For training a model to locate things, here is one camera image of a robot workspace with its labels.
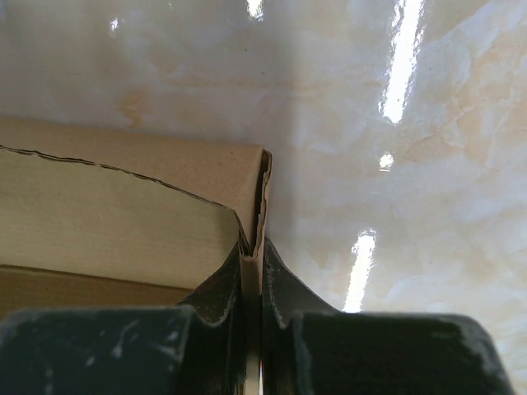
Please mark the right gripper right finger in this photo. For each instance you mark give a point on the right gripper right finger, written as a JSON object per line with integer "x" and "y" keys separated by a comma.
{"x": 302, "y": 336}

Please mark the brown cardboard paper box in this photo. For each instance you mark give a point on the brown cardboard paper box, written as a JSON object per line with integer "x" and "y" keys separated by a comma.
{"x": 96, "y": 217}

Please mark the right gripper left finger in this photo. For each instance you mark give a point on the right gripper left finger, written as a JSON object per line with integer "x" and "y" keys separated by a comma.
{"x": 211, "y": 349}

